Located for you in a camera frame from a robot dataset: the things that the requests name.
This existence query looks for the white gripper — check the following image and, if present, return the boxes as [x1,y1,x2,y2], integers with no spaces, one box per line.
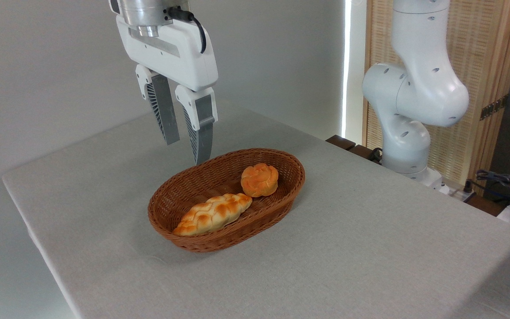
[116,15,219,166]

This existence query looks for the round orange bread bun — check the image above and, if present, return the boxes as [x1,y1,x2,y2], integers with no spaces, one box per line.
[240,163,279,198]

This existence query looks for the braided bread loaf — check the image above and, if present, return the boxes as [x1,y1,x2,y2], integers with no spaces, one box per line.
[173,193,253,237]

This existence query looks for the brown wicker basket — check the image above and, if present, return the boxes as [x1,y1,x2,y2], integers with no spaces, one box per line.
[147,148,306,253]

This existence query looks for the dark brown wooden board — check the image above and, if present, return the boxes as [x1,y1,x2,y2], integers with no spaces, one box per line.
[325,135,385,165]

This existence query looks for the grey tablecloth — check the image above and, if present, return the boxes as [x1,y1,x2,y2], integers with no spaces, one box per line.
[2,100,510,319]

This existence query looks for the white power strip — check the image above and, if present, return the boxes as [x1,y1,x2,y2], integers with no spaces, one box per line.
[440,183,477,203]

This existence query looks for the bamboo folding screen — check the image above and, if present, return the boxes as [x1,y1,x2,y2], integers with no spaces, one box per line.
[363,0,510,196]

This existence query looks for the dark metal screen hinge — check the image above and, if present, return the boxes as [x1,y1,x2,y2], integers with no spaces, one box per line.
[479,94,509,121]

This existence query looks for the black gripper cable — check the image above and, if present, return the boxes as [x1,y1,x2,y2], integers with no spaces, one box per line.
[168,6,207,54]

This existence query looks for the blue-grey cable bundle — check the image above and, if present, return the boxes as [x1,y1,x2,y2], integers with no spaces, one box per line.
[475,169,510,209]

